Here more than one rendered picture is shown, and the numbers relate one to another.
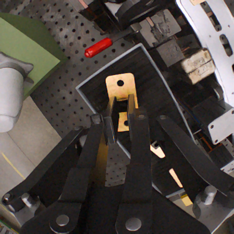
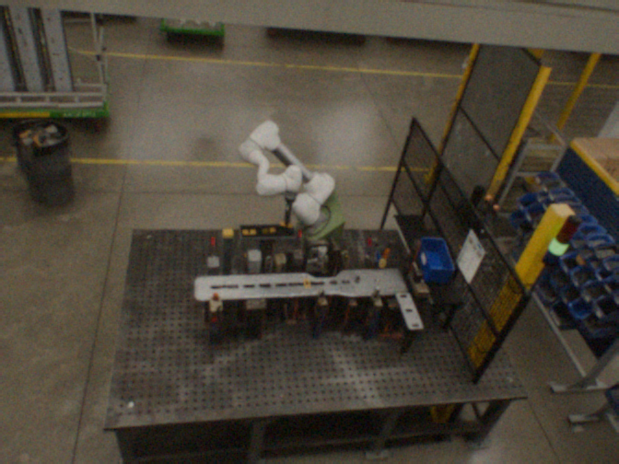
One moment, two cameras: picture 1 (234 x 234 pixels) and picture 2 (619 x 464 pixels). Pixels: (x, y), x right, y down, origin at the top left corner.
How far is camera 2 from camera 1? 3.28 m
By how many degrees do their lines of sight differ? 42
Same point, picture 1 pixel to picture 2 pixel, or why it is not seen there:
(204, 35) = (287, 276)
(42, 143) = (235, 223)
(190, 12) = (299, 276)
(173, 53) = (288, 250)
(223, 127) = (254, 254)
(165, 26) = (297, 255)
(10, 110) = (297, 208)
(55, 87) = (290, 244)
